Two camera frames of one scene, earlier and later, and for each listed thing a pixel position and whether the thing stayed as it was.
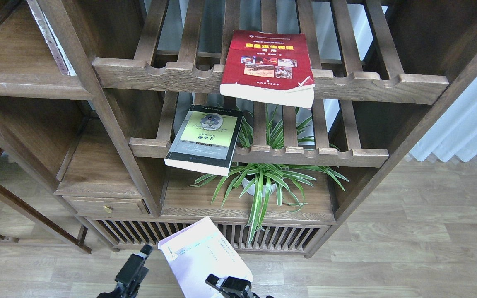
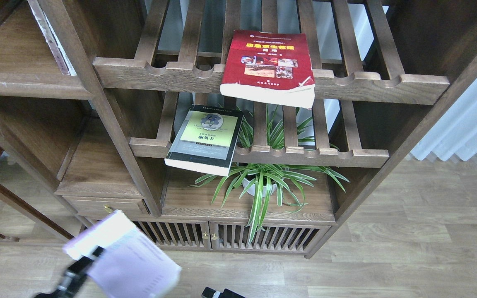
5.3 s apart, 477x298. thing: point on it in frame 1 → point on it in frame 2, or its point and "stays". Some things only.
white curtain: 473,125 stays
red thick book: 275,68 stays
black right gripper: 232,287 → 208,292
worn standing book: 54,44 stays
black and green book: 206,140 stays
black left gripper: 130,275 → 73,277
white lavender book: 197,251 → 132,265
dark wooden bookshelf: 121,123 stays
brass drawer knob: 108,209 stays
